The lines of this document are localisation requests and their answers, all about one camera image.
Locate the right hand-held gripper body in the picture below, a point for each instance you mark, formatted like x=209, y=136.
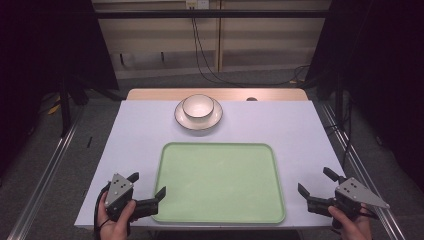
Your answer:
x=354, y=195

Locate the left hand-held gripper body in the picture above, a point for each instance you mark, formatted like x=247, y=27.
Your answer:
x=119, y=190

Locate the person's right hand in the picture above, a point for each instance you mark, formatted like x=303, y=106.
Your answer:
x=351, y=228

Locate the person's left hand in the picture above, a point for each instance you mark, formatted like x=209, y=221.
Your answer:
x=115, y=230

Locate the white table mat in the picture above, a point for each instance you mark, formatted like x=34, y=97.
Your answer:
x=143, y=133

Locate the small black floor object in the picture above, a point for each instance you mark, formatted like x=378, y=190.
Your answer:
x=89, y=142

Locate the light green tray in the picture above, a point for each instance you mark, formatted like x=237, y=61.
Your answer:
x=220, y=183

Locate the white plate with dark rim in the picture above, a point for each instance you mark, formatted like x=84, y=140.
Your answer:
x=186, y=122

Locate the white bowl with dark rim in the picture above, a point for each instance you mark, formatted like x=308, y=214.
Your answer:
x=198, y=106

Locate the black metal stand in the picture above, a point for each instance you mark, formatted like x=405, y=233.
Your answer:
x=65, y=106

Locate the yellow floor tape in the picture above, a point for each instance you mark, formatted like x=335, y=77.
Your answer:
x=55, y=106

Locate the dark curtain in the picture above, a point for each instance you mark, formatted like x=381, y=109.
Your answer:
x=383, y=66
x=40, y=50

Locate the aluminium floor rail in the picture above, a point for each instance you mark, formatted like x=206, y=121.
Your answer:
x=46, y=173
x=353, y=150

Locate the wooden wall post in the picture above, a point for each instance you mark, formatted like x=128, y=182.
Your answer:
x=219, y=40

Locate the black horizontal frame bar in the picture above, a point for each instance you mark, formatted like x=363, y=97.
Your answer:
x=213, y=14

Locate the white wall socket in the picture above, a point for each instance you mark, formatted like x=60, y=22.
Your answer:
x=197, y=3

